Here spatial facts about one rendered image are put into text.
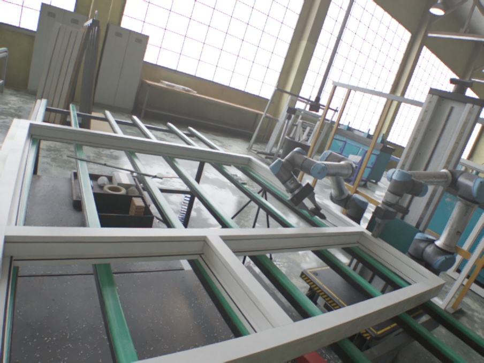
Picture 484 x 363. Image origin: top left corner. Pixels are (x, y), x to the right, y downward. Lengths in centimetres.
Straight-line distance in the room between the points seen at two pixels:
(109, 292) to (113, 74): 744
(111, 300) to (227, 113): 916
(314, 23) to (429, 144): 886
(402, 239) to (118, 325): 178
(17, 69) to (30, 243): 779
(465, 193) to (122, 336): 161
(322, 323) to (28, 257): 71
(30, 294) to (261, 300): 76
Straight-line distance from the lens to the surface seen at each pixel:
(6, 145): 141
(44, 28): 794
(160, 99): 887
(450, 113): 219
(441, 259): 184
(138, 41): 811
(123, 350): 66
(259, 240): 107
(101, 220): 148
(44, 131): 178
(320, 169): 144
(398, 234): 214
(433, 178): 175
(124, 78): 809
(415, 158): 221
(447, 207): 513
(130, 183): 194
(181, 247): 93
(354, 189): 424
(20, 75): 852
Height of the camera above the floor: 137
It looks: 16 degrees down
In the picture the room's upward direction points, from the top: 18 degrees clockwise
